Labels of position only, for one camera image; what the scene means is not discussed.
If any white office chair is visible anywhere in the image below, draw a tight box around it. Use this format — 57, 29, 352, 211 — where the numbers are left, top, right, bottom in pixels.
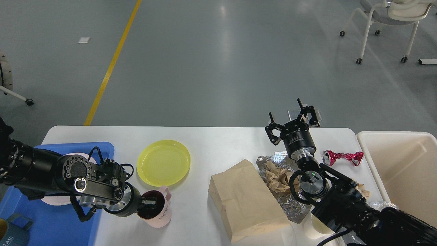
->
339, 0, 436, 65

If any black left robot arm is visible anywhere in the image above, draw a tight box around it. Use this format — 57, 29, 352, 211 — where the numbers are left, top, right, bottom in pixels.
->
0, 120, 159, 222

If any crumpled aluminium foil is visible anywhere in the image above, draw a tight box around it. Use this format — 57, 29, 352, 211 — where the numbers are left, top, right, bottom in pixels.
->
256, 151, 311, 224

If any white bar on floor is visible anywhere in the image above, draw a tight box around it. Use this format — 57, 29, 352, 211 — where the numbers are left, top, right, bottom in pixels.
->
418, 58, 437, 65

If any left background chair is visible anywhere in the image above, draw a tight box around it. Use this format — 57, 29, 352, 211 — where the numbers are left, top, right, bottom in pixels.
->
0, 50, 34, 106

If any beige plastic bin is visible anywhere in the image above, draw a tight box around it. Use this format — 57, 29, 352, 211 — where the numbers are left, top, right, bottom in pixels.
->
356, 131, 437, 227

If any white paper cup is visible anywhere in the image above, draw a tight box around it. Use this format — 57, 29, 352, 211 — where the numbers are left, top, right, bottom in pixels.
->
303, 213, 334, 240

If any teal mug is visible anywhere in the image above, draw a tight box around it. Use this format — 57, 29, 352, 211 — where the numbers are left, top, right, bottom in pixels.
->
0, 213, 34, 246

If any yellow plastic plate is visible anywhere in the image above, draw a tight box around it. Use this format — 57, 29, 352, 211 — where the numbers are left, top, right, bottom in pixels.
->
136, 140, 191, 187

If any brown paper bag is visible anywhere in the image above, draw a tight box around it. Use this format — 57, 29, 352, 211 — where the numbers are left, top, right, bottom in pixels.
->
209, 159, 290, 243

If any crushed red can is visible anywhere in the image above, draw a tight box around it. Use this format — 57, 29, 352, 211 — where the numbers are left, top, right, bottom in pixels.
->
322, 150, 364, 167

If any pink plate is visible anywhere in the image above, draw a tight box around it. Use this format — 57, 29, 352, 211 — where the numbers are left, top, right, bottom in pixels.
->
42, 152, 89, 206

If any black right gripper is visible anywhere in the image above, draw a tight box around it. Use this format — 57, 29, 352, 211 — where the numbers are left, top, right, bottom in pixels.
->
265, 98, 321, 160

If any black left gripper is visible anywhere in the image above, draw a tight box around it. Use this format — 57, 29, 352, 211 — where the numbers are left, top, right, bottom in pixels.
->
103, 183, 157, 217

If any crumpled brown paper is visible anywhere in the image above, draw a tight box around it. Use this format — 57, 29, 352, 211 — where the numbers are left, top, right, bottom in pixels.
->
266, 161, 299, 194

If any blue plastic tray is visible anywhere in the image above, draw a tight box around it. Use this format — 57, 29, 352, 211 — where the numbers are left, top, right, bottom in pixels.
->
0, 142, 115, 246

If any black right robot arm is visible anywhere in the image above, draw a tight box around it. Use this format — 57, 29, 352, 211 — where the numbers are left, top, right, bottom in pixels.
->
265, 99, 437, 246

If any pink mug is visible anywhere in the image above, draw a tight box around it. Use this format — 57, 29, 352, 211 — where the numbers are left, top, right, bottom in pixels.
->
137, 186, 172, 228

